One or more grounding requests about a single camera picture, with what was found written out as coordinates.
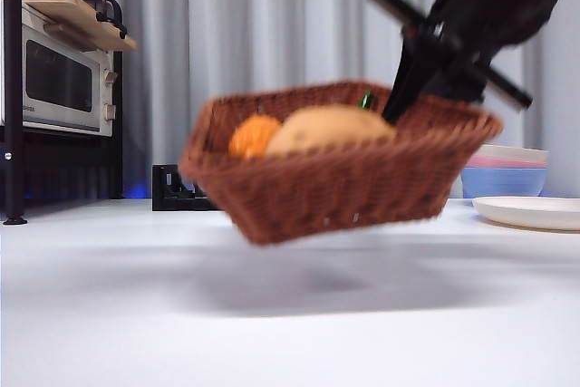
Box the orange toy corn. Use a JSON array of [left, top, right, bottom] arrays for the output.
[[228, 114, 282, 160]]

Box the blue bowl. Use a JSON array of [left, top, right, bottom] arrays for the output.
[[460, 166, 547, 198]]

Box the black dish rack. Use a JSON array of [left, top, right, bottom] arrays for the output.
[[151, 163, 218, 212]]

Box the white toaster oven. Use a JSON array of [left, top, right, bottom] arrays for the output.
[[0, 1, 117, 138]]

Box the white plate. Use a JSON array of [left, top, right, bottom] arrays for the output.
[[471, 196, 580, 232]]

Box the cream bowl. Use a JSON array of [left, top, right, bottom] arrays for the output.
[[479, 143, 549, 164]]

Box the tan potato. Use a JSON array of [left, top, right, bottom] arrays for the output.
[[265, 104, 398, 157]]

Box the black metal shelf rack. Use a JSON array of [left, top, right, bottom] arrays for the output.
[[0, 0, 123, 227]]

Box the black rounded metal handle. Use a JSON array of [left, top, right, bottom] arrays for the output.
[[74, 0, 127, 40]]

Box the pink bowl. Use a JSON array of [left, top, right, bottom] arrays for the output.
[[466, 154, 548, 169]]

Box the grey curtain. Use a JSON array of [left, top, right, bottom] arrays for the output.
[[17, 0, 580, 202]]

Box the wooden cutting board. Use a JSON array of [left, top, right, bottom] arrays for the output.
[[20, 0, 138, 53]]

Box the brown wicker basket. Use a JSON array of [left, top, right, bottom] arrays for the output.
[[179, 81, 504, 246]]

